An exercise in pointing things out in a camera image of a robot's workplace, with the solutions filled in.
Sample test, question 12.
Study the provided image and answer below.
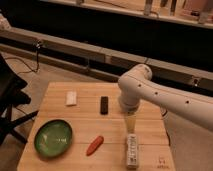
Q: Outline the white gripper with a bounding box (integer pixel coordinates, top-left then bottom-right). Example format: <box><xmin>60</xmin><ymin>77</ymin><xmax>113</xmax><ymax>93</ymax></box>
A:
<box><xmin>118</xmin><ymin>94</ymin><xmax>140</xmax><ymax>131</ymax></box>

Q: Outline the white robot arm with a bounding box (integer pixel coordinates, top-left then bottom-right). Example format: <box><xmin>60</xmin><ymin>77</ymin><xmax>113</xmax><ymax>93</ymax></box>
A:
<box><xmin>118</xmin><ymin>64</ymin><xmax>213</xmax><ymax>131</ymax></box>

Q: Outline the green ceramic bowl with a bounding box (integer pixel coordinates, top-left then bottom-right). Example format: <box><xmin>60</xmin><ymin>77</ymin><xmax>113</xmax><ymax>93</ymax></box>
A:
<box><xmin>34</xmin><ymin>119</ymin><xmax>73</xmax><ymax>158</ymax></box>

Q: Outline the clear plastic bottle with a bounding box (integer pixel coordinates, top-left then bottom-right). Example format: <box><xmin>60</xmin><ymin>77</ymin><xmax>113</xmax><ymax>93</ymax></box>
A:
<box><xmin>126</xmin><ymin>134</ymin><xmax>139</xmax><ymax>169</ymax></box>

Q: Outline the black rectangular block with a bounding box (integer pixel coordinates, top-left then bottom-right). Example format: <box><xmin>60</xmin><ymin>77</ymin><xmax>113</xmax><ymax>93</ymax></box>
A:
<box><xmin>100</xmin><ymin>96</ymin><xmax>108</xmax><ymax>115</ymax></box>

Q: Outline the black office chair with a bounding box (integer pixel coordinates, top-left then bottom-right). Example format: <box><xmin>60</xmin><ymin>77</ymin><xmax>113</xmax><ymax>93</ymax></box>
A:
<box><xmin>0</xmin><ymin>54</ymin><xmax>38</xmax><ymax>145</ymax></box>

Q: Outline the black cable on floor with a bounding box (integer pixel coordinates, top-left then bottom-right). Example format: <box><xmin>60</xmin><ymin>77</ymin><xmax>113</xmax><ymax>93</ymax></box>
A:
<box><xmin>3</xmin><ymin>39</ymin><xmax>44</xmax><ymax>75</ymax></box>

